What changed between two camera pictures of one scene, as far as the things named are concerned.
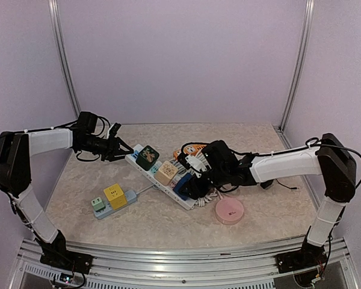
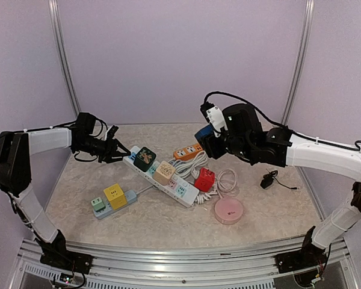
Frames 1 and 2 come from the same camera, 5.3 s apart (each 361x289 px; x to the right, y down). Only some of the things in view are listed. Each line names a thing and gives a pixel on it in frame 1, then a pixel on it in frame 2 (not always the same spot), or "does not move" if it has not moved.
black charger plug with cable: [267, 183] does not move
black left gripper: [114, 149] does not move
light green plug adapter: [98, 204] does not move
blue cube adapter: [177, 188] → [204, 134]
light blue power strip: [131, 197] does not move
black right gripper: [194, 185] → [212, 149]
